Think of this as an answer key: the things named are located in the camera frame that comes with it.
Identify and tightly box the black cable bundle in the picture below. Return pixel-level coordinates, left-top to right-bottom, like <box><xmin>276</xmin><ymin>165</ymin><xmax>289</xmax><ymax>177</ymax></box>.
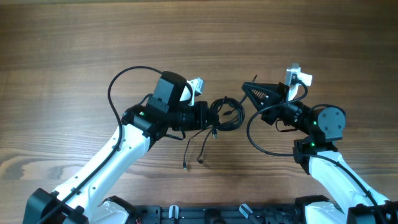
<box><xmin>182</xmin><ymin>74</ymin><xmax>259</xmax><ymax>170</ymax></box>

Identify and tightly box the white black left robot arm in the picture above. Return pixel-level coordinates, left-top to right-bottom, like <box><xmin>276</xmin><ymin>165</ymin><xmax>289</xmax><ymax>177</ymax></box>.
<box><xmin>23</xmin><ymin>71</ymin><xmax>219</xmax><ymax>223</ymax></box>

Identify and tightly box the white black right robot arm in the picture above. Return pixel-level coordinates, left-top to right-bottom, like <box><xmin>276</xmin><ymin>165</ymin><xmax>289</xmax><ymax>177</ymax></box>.
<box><xmin>242</xmin><ymin>82</ymin><xmax>397</xmax><ymax>223</ymax></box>

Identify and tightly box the black right camera cable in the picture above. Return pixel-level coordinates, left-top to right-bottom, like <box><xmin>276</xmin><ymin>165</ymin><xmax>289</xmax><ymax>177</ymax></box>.
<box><xmin>246</xmin><ymin>79</ymin><xmax>388</xmax><ymax>224</ymax></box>

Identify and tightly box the black camera cable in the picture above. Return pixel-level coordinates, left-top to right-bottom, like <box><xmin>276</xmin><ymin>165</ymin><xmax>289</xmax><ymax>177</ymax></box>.
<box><xmin>35</xmin><ymin>65</ymin><xmax>164</xmax><ymax>224</ymax></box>
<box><xmin>246</xmin><ymin>79</ymin><xmax>388</xmax><ymax>224</ymax></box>

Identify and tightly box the black left camera cable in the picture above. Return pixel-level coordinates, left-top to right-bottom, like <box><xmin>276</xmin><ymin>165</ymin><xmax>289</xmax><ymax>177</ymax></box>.
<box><xmin>35</xmin><ymin>65</ymin><xmax>164</xmax><ymax>224</ymax></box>

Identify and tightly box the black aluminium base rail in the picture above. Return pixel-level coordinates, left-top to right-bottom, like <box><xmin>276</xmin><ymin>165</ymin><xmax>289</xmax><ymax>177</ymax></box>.
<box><xmin>130</xmin><ymin>203</ymin><xmax>306</xmax><ymax>224</ymax></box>

